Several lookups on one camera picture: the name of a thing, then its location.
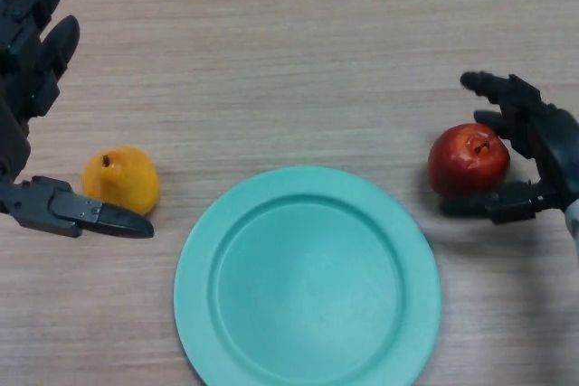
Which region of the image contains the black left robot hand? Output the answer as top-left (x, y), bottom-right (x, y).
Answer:
top-left (0, 0), bottom-right (156, 240)

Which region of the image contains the red apple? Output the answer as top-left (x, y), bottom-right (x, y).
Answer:
top-left (427, 122), bottom-right (511, 199)

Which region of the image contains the green round plate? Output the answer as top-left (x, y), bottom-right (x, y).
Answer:
top-left (173, 165), bottom-right (443, 386)

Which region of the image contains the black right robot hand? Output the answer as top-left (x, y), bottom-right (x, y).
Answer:
top-left (440, 71), bottom-right (579, 225)

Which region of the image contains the yellow pear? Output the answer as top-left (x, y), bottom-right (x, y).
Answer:
top-left (81, 146), bottom-right (160, 217)

